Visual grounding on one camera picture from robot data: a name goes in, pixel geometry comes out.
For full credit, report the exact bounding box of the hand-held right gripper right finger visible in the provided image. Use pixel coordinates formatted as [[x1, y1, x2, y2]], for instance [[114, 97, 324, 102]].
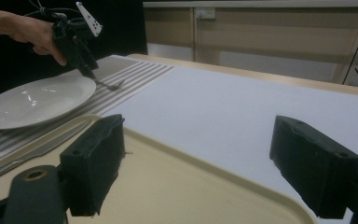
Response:
[[268, 115, 358, 220]]

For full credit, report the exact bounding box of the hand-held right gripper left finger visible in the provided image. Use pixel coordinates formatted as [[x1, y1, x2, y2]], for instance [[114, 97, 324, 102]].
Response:
[[59, 113, 126, 217]]

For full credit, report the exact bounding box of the metal fork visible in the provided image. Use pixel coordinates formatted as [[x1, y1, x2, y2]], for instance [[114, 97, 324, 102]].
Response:
[[92, 77, 127, 92]]

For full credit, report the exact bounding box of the white plate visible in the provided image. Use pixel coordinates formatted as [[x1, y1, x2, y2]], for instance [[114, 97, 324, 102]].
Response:
[[0, 75, 98, 131]]

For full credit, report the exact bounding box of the beige plastic tray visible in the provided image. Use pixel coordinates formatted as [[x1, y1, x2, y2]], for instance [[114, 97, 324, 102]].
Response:
[[0, 113, 319, 224]]

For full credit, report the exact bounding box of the black curtain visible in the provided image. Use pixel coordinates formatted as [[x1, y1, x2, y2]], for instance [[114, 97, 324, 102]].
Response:
[[0, 0, 149, 105]]

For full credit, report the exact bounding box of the grey striped placemat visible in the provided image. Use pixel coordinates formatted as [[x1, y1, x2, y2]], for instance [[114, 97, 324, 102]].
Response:
[[0, 55, 175, 170]]

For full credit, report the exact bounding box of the white table sheet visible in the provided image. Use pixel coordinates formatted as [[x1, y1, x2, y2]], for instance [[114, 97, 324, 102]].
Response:
[[101, 54, 358, 224]]

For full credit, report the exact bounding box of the left hand-held gripper cable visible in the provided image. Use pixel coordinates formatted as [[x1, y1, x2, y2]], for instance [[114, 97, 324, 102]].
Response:
[[23, 0, 69, 21]]

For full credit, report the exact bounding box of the white wall socket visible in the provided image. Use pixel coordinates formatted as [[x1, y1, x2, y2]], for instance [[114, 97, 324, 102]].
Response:
[[194, 7, 216, 20]]

